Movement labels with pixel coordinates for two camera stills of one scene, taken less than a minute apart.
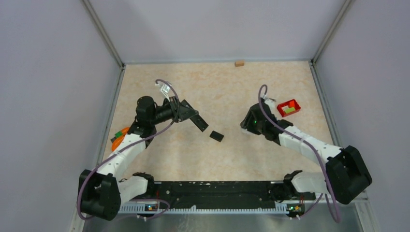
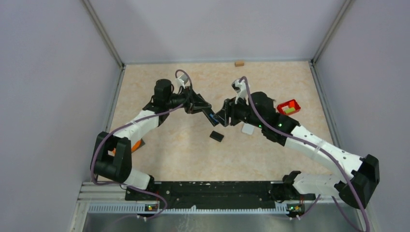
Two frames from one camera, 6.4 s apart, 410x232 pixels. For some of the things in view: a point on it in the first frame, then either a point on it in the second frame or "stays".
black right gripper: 247,123 -> 224,112
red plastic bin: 290,104 stays
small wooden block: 239,63 stays
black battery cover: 216,136 stays
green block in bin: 289,110 stays
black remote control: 199,122 -> 213,118
